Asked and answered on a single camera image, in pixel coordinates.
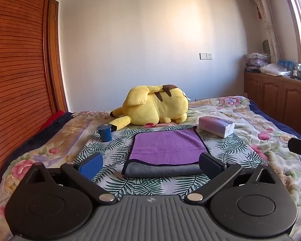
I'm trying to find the leaf print sheet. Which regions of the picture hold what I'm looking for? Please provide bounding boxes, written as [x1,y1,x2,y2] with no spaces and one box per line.
[74,124,269,199]

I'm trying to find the dark blue cloth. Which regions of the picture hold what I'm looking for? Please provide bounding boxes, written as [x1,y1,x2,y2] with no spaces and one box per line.
[21,111,75,155]

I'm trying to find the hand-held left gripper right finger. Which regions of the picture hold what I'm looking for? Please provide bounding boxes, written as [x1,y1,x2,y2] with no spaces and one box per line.
[185,152,277,205]

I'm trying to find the purple towel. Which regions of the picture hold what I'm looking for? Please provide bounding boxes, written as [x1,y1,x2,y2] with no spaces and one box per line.
[128,126,209,167]

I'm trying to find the white plastic bag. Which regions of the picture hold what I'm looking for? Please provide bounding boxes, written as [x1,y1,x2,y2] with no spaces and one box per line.
[259,63,292,77]

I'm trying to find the wooden louvered wardrobe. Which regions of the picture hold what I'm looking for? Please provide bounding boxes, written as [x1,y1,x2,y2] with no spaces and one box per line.
[0,0,70,190]

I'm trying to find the stack of boxes and cloths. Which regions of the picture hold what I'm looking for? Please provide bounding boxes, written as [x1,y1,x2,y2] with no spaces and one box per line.
[245,52,271,74]

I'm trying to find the yellow plush toy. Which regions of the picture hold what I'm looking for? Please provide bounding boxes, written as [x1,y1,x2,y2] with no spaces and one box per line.
[109,84,190,132]

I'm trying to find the red cloth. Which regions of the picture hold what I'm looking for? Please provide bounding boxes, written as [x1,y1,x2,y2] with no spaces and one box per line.
[40,110,66,132]

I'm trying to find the patterned curtain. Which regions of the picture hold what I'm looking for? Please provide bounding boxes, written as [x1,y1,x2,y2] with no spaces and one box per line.
[246,0,283,65]

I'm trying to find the woven hand fan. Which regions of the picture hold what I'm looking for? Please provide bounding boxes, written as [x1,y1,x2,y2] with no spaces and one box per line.
[262,39,272,54]

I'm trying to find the grey towel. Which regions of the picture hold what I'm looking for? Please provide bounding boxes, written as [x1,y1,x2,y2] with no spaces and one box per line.
[122,159,206,179]

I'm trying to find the tissue pack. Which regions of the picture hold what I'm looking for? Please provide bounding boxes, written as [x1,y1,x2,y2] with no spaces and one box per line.
[198,116,236,139]

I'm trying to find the wooden cabinet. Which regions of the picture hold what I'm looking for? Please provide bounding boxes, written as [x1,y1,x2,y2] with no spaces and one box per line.
[243,71,301,141]

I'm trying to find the dark blue cup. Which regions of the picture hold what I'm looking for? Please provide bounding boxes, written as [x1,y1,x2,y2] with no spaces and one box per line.
[97,124,113,143]

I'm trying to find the navy blanket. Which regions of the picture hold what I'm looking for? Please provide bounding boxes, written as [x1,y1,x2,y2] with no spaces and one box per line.
[248,99,301,141]

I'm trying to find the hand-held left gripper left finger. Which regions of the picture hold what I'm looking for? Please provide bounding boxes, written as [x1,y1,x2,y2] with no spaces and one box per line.
[19,152,117,204]

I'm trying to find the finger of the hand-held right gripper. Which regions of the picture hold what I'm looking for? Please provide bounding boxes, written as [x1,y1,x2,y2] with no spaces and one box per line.
[288,137,301,160]

